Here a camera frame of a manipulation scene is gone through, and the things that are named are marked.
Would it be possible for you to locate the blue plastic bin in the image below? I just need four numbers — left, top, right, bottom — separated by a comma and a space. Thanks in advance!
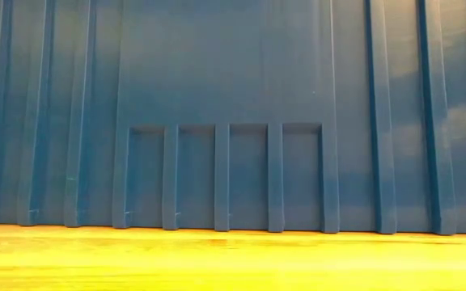
0, 0, 466, 236

